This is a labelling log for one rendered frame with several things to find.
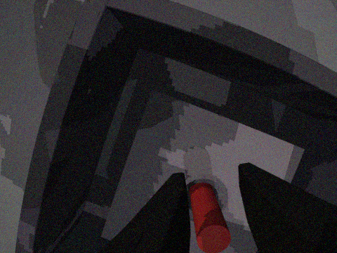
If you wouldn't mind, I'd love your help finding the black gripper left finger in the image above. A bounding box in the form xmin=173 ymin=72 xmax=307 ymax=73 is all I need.
xmin=96 ymin=172 xmax=191 ymax=253

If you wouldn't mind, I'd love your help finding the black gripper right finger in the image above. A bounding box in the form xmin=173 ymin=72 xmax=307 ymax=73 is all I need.
xmin=238 ymin=163 xmax=337 ymax=253

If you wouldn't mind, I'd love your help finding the red peg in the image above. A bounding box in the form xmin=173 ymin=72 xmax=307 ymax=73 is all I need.
xmin=189 ymin=183 xmax=231 ymax=253

